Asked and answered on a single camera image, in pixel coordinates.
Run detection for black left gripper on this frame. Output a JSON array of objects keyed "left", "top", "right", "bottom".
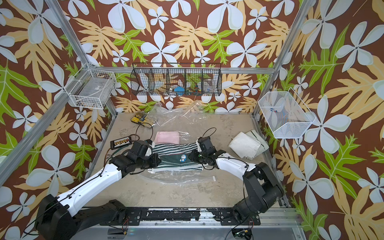
[{"left": 137, "top": 153, "right": 164, "bottom": 169}]

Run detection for white wire basket left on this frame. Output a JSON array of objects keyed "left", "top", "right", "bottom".
[{"left": 66, "top": 67, "right": 117, "bottom": 110}]

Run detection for green handled pliers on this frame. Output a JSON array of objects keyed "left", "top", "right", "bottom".
[{"left": 104, "top": 150, "right": 120, "bottom": 166}]

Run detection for clear plastic vacuum bag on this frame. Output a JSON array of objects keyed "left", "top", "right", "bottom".
[{"left": 136, "top": 103, "right": 215, "bottom": 185}]

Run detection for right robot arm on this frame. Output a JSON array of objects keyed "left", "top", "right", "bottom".
[{"left": 189, "top": 137, "right": 285, "bottom": 224}]

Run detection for black wire basket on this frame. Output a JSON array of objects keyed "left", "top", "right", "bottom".
[{"left": 130, "top": 63, "right": 223, "bottom": 96}]

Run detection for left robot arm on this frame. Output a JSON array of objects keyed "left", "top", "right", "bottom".
[{"left": 35, "top": 140, "right": 161, "bottom": 240}]

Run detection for green white striped towel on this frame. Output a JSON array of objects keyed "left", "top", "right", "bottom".
[{"left": 149, "top": 143, "right": 203, "bottom": 172}]

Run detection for white mesh basket right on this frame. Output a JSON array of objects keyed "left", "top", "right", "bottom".
[{"left": 258, "top": 88, "right": 316, "bottom": 139}]

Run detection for black parallel charging board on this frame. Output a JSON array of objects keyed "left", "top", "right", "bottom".
[{"left": 110, "top": 137, "right": 132, "bottom": 150}]

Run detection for yellow black screwdriver bit case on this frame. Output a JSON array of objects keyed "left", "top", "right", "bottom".
[{"left": 131, "top": 111, "right": 156, "bottom": 128}]

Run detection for white folded towel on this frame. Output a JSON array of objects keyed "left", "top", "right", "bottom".
[{"left": 229, "top": 130, "right": 269, "bottom": 160}]

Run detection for pink towel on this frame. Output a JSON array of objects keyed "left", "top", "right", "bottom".
[{"left": 154, "top": 131, "right": 180, "bottom": 145}]

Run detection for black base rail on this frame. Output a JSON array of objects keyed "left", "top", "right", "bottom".
[{"left": 100, "top": 207, "right": 261, "bottom": 227}]

